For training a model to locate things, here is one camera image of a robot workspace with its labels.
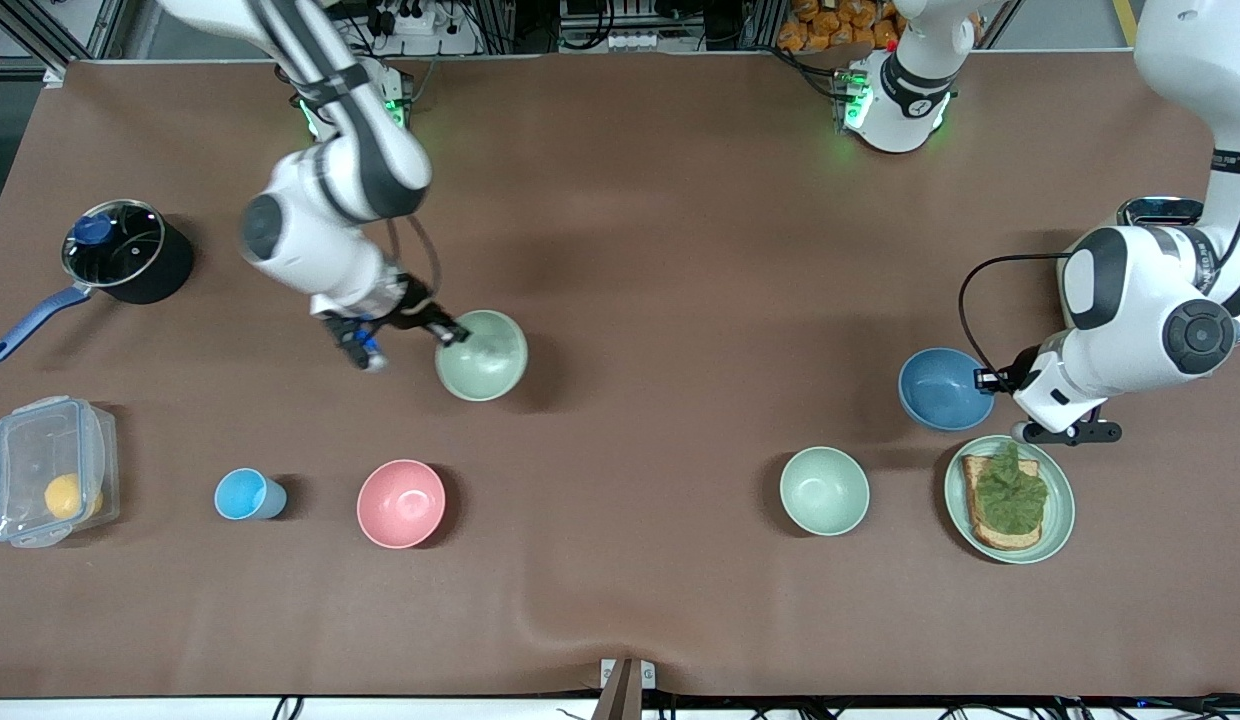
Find light green bowl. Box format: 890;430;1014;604
435;310;529;403
779;446;871;537

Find blue bowl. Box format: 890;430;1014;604
898;348;996;433

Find pink bowl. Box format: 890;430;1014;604
356;459;447;550

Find green lettuce leaf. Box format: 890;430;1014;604
974;442;1049;536

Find light green plate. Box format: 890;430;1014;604
944;435;1077;566

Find bread slice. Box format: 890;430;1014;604
961;455;1043;552

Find brown table cloth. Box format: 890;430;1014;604
0;52;1240;699

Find blue plastic cup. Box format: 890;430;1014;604
214;468;288;522

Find glass lid with blue knob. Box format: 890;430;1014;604
62;200;167;288

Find white power strip with plugs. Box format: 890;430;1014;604
365;0;451;37

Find long white power strip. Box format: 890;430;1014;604
558;28;661;53

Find yellow lemon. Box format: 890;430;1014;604
44;473;104;521

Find clear plastic lidded container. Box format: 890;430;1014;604
0;395;121;550

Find bag of orange fruits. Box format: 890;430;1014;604
777;0;906;53

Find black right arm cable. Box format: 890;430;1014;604
385;215;443;301

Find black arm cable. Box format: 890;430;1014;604
385;215;443;301
958;252;1076;376

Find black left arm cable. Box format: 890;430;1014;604
958;252;1076;376

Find black saucepan with blue handle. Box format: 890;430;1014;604
0;199;195;364

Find camera stand bracket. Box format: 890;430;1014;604
592;657;656;720

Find aluminium frame profile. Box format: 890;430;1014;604
0;0;131;86

